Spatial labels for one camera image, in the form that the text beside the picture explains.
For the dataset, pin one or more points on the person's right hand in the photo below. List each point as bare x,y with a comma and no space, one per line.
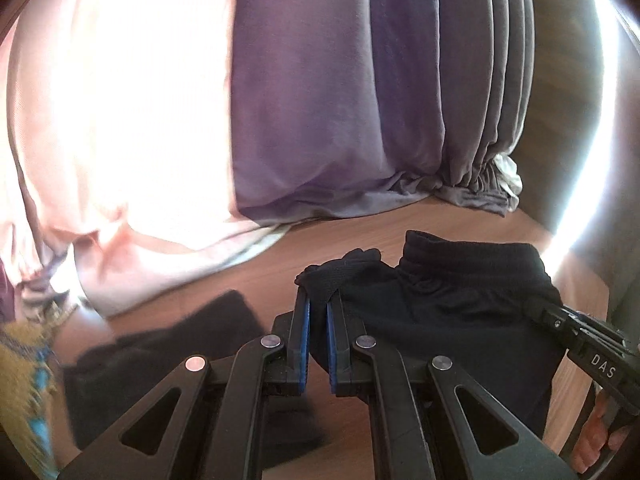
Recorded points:
592,430

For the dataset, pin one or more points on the dark navy pants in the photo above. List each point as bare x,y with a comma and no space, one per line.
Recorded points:
450,320

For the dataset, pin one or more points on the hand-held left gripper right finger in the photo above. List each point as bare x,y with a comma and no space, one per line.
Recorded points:
332,347

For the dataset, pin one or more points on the grey pleated curtain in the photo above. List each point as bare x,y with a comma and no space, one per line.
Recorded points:
475,85

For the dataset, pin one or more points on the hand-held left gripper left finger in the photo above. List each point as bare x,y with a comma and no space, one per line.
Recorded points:
302,342

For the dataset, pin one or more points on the yellow blue woven mat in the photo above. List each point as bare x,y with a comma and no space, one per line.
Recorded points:
25,375

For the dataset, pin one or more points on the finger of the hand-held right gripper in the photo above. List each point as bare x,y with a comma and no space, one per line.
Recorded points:
552,322

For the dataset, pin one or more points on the lavender purple garment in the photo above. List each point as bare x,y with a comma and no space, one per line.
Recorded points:
300,110

